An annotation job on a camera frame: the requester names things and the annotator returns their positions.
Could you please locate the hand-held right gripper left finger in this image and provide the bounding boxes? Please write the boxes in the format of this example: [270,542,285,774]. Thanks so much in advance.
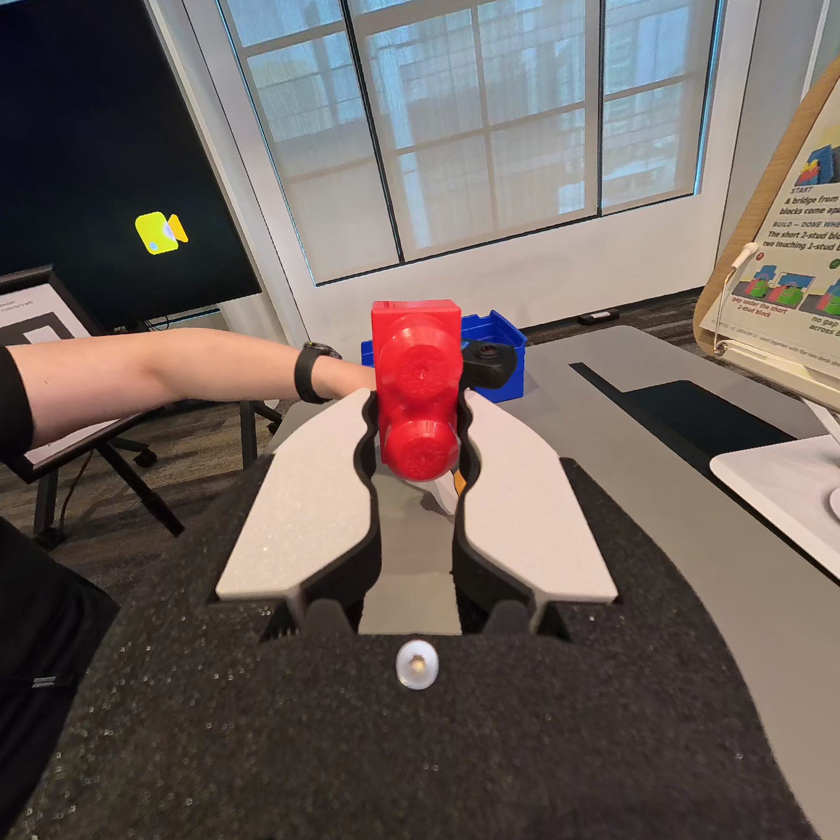
[214,387,383,627]

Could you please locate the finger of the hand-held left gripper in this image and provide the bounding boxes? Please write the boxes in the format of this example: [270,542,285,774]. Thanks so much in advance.
[420,476,460,518]

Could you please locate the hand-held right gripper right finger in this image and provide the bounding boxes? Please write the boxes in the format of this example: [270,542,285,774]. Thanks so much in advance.
[451,388,620,632]

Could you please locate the blue plastic bin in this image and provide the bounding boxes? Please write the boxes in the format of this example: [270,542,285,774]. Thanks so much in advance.
[360,310,528,403]

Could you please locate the red two-stud toy block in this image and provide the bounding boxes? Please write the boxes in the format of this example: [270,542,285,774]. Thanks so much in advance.
[369,298,466,483]

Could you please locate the person's left forearm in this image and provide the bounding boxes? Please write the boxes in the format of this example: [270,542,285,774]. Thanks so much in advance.
[7,327,309,450]

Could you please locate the grey desk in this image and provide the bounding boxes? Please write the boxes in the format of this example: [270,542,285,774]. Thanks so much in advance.
[266,325,840,840]

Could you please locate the person's left hand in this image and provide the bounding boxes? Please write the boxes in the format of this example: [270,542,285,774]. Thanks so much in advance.
[328,360,376,400]

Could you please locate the black wristwatch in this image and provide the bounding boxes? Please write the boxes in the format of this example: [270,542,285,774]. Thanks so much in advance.
[293,341,343,404]

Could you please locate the large gridded window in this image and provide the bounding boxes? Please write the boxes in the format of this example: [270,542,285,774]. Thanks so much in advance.
[217,0,726,286]

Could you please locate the instruction sheet on stand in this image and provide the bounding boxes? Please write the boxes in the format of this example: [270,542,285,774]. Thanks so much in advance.
[692,72,840,581]

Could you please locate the person's black shirt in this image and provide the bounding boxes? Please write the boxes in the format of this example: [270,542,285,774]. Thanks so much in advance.
[0,344,120,837]

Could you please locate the framed marker sign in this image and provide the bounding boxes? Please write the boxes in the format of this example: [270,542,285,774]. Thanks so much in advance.
[0,264,186,551]

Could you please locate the printed instruction sheet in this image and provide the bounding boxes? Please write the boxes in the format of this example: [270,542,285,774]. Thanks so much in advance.
[712,98,840,368]

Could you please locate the large black tv screen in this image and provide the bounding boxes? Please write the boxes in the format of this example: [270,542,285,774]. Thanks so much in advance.
[0,0,263,332]

